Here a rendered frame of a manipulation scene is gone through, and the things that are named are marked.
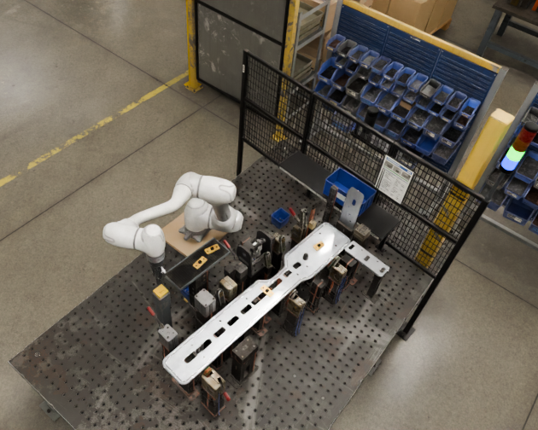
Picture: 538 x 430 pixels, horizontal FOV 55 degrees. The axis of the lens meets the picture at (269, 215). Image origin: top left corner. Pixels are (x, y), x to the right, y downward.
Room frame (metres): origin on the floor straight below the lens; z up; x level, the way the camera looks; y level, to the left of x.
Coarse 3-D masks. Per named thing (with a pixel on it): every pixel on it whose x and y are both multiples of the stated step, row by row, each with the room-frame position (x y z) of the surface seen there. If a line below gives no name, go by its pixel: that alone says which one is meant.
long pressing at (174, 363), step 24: (312, 240) 2.01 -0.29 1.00; (336, 240) 2.03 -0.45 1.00; (288, 264) 1.79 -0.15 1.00; (312, 264) 1.82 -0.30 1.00; (288, 288) 1.63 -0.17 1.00; (240, 312) 1.43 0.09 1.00; (264, 312) 1.45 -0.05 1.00; (192, 336) 1.25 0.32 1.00; (240, 336) 1.29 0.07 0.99; (168, 360) 1.10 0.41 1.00; (192, 360) 1.12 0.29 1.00
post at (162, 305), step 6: (168, 294) 1.40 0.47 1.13; (156, 300) 1.38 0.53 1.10; (162, 300) 1.37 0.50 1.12; (168, 300) 1.40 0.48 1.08; (156, 306) 1.39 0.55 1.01; (162, 306) 1.37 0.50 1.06; (168, 306) 1.40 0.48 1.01; (156, 312) 1.40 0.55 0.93; (162, 312) 1.37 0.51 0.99; (168, 312) 1.40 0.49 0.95; (162, 318) 1.37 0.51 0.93; (168, 318) 1.39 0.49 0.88
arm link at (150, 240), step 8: (152, 224) 1.43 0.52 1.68; (136, 232) 1.41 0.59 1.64; (144, 232) 1.39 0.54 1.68; (152, 232) 1.39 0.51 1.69; (160, 232) 1.40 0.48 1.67; (136, 240) 1.38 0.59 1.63; (144, 240) 1.36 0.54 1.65; (152, 240) 1.36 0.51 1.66; (160, 240) 1.38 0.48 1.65; (136, 248) 1.36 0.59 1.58; (144, 248) 1.35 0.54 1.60; (152, 248) 1.35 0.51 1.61; (160, 248) 1.37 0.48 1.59; (152, 256) 1.36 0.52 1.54
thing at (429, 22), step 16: (384, 0) 6.09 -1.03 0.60; (400, 0) 5.99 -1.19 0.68; (416, 0) 5.90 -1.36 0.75; (432, 0) 6.06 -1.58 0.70; (448, 0) 6.47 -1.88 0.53; (400, 16) 5.95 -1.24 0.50; (416, 16) 5.83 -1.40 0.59; (432, 16) 6.21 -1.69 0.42; (448, 16) 6.70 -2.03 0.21; (432, 32) 6.35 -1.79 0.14
